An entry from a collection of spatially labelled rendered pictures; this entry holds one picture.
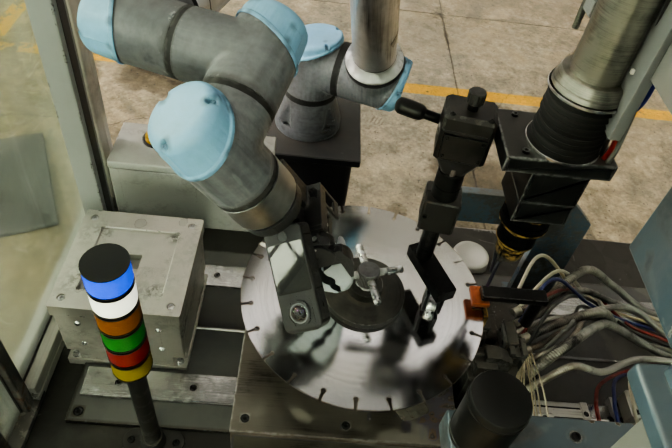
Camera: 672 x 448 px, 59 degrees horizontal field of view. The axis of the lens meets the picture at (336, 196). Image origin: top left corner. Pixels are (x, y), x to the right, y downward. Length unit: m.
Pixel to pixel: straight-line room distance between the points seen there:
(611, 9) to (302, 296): 0.39
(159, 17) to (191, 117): 0.13
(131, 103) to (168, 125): 2.20
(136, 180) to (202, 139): 0.60
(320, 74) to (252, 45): 0.68
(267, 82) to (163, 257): 0.43
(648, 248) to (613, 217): 2.02
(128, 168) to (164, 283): 0.27
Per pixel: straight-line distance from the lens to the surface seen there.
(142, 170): 1.08
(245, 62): 0.56
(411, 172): 2.44
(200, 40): 0.58
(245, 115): 0.53
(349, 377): 0.75
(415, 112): 0.68
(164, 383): 0.96
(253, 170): 0.54
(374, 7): 1.00
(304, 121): 1.31
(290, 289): 0.63
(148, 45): 0.61
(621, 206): 2.67
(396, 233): 0.90
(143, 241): 0.94
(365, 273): 0.77
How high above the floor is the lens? 1.61
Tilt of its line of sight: 45 degrees down
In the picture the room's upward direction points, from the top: 9 degrees clockwise
